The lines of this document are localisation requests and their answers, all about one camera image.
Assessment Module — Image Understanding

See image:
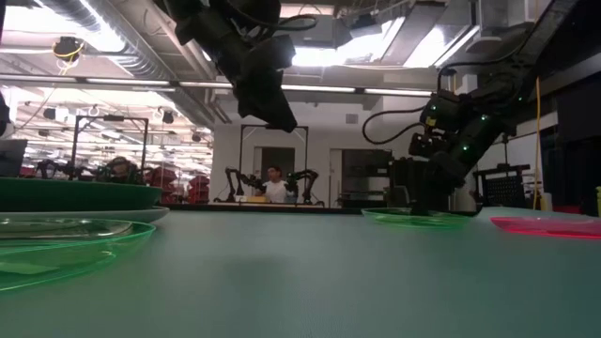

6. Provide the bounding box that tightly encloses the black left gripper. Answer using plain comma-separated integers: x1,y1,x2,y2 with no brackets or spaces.
220,35,298,131

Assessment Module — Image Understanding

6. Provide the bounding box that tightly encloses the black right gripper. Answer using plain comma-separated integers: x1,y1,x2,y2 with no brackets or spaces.
390,116,506,215

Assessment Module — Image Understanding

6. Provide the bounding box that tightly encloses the small translucent green plate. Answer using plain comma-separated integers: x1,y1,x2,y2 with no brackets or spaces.
360,207,472,231
0,217,157,293

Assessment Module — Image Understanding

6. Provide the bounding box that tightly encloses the small translucent pink plate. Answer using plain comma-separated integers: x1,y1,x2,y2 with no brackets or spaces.
489,215,601,240

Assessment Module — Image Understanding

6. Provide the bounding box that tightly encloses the ceiling light strip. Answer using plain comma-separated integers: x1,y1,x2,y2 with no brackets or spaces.
177,82,358,94
363,87,434,98
0,76,171,89

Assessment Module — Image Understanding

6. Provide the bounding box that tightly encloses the black cabinet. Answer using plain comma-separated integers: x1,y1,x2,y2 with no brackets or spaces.
340,148,393,208

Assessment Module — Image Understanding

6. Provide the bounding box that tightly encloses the black perforated rack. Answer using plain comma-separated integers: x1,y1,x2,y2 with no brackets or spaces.
472,162,532,208

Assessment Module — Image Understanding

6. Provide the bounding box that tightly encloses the person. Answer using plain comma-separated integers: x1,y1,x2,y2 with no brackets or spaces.
255,164,295,205

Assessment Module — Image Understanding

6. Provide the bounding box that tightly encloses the red storage bin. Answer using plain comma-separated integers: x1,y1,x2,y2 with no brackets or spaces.
144,167,178,204
187,175,211,204

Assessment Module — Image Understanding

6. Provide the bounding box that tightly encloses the bright ceiling light panel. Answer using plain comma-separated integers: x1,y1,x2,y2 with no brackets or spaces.
290,23,475,69

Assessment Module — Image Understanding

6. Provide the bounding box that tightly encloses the green table mat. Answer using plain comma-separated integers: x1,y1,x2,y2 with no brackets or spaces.
0,208,601,338

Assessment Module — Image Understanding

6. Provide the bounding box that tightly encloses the dark partition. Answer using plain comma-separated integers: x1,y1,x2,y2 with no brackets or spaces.
539,84,601,217

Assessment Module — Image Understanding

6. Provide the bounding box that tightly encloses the large grey plate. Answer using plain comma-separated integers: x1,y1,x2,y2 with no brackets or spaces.
0,205,171,225

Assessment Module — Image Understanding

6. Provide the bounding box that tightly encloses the large dark green plate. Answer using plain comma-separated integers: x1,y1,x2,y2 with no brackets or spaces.
0,177,164,212

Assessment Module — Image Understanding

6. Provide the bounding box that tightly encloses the dark monitor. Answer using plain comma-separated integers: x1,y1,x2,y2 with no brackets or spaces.
0,138,28,178

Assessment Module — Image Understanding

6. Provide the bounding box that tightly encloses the black metal rig frame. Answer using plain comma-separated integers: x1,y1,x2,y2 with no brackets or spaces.
238,123,310,206
69,114,150,182

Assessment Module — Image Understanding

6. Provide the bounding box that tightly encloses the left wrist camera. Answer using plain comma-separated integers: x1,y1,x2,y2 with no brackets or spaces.
253,34,298,71

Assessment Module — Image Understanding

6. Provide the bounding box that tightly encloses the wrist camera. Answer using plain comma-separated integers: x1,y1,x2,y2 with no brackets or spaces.
419,90,466,134
253,34,298,71

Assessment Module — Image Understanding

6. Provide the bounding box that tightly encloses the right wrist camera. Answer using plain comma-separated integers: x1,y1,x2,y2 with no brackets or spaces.
419,90,466,134

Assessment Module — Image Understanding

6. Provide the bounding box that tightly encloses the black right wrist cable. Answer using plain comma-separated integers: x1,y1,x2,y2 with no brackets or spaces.
361,105,440,146

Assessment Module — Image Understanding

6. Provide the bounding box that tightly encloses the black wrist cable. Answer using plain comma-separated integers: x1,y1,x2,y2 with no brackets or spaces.
224,11,319,33
361,105,440,146

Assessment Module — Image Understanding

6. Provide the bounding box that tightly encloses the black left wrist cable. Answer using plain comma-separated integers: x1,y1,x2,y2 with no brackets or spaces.
224,11,319,33

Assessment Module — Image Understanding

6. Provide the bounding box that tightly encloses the black table frame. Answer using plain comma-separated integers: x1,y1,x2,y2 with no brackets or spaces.
159,201,480,217

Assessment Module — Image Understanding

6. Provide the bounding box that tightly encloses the silver ventilation duct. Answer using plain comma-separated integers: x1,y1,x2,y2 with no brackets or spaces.
41,0,222,128

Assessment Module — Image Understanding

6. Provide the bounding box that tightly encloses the ceiling cable reel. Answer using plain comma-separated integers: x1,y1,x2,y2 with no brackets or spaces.
51,35,86,63

